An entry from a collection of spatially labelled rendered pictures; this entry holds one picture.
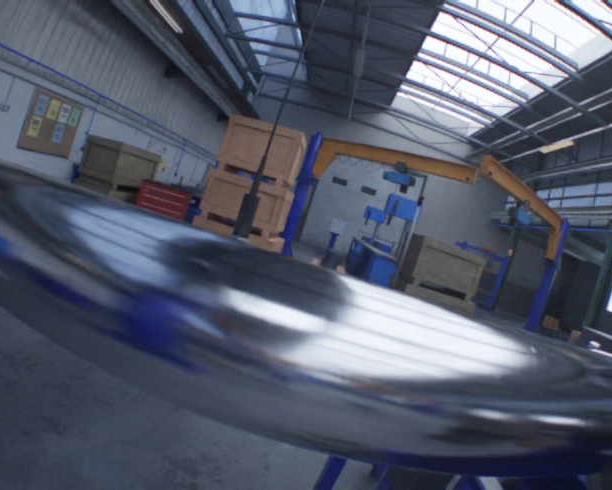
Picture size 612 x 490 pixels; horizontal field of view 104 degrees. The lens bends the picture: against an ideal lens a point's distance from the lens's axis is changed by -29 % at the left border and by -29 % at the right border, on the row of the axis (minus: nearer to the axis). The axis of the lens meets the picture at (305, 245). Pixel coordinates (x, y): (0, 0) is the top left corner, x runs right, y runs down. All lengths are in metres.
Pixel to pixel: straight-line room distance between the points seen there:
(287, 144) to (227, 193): 0.97
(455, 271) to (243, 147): 3.21
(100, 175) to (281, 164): 2.44
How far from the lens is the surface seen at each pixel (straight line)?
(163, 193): 4.70
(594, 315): 8.79
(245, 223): 0.89
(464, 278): 4.78
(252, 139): 4.36
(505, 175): 6.04
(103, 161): 4.85
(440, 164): 6.56
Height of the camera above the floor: 1.14
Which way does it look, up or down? 5 degrees down
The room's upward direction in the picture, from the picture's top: 18 degrees clockwise
